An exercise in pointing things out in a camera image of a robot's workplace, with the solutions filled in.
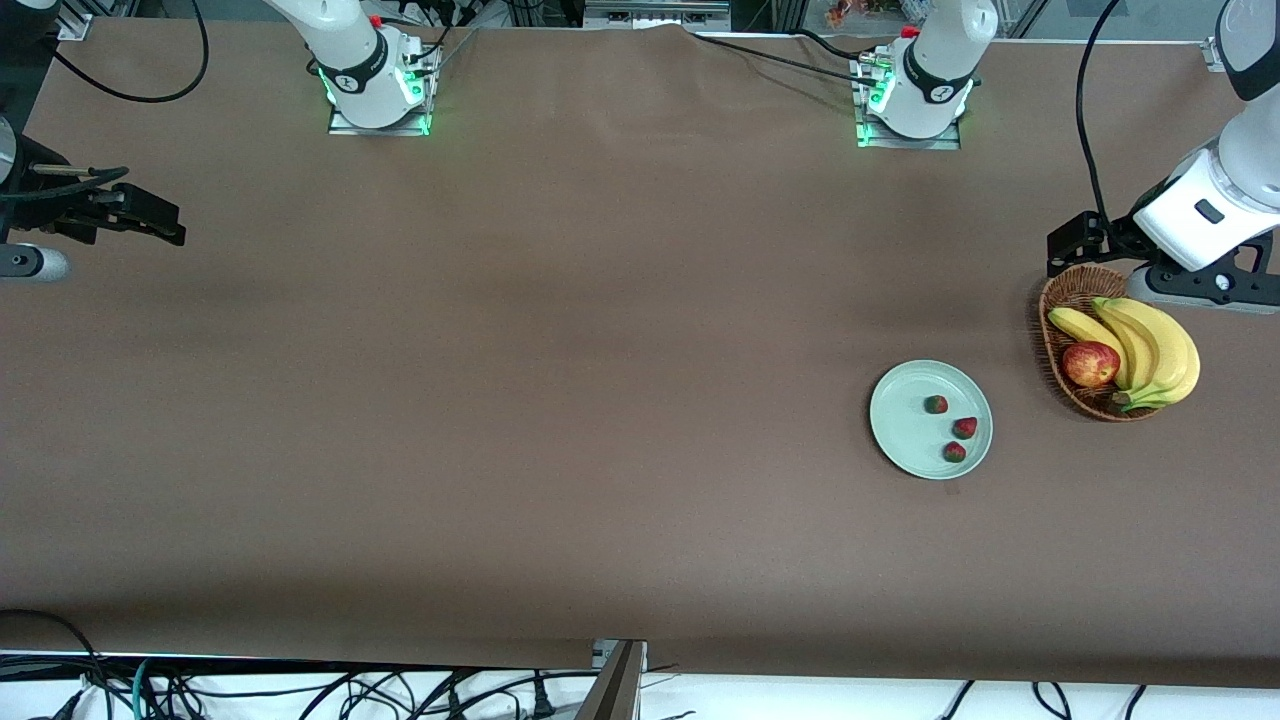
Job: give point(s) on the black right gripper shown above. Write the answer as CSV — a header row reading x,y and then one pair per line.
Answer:
x,y
40,205

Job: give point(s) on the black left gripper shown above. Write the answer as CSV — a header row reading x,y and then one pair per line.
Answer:
x,y
1120,235

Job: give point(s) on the red strawberry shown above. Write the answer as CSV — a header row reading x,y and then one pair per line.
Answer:
x,y
936,404
965,428
954,452

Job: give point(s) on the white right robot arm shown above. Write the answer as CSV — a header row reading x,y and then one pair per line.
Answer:
x,y
350,60

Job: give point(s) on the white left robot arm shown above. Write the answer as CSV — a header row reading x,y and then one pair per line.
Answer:
x,y
940,60

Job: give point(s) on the pale green round plate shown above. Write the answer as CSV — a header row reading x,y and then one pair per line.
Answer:
x,y
905,430

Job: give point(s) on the brown wicker basket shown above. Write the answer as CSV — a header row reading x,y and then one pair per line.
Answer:
x,y
1070,290

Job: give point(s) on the yellow banana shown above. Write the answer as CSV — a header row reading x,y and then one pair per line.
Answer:
x,y
1180,360
1085,328
1135,335

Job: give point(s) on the red apple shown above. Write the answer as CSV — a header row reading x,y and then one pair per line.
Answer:
x,y
1090,363

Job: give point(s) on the aluminium table corner profile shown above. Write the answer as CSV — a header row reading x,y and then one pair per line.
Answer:
x,y
1216,55
75,26

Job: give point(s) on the red orange background object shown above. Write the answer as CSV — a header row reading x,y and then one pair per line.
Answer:
x,y
845,12

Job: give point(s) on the brown table cover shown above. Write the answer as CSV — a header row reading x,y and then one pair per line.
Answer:
x,y
600,300

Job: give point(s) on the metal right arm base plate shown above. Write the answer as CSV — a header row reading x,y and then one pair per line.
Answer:
x,y
345,127

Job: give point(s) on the aluminium frame rail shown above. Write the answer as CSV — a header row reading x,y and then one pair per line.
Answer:
x,y
655,12

